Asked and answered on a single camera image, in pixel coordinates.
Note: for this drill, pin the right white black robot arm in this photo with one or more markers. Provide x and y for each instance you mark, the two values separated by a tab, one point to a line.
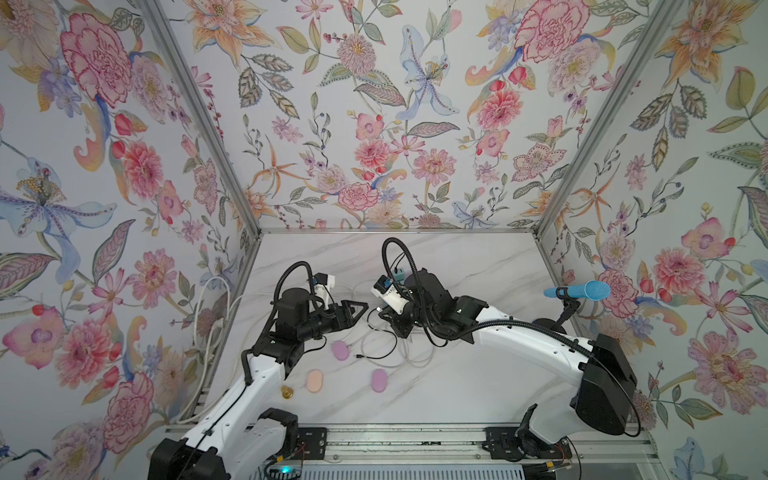
597	383

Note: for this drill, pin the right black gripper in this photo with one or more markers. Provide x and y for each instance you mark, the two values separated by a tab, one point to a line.
396	322

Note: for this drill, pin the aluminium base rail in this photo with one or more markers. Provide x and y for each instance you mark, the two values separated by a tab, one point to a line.
348	444

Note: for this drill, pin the purple earbud case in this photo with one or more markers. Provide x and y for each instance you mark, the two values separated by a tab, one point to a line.
379	380
340	350

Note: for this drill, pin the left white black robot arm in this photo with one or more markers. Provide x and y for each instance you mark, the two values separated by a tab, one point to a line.
244	434

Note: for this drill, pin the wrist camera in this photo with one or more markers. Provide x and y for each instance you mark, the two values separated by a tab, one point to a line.
386	290
323	284

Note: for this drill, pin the blue microphone on stand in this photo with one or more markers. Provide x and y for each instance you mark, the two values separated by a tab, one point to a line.
571	297

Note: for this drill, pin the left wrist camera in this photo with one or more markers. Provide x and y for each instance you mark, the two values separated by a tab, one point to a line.
323	284

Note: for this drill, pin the peach earbud case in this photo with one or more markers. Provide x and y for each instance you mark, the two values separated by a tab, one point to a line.
315	381

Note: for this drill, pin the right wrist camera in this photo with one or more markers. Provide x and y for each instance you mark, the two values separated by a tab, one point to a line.
386	290

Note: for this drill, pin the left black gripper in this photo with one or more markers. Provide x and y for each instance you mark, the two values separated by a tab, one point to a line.
346	319

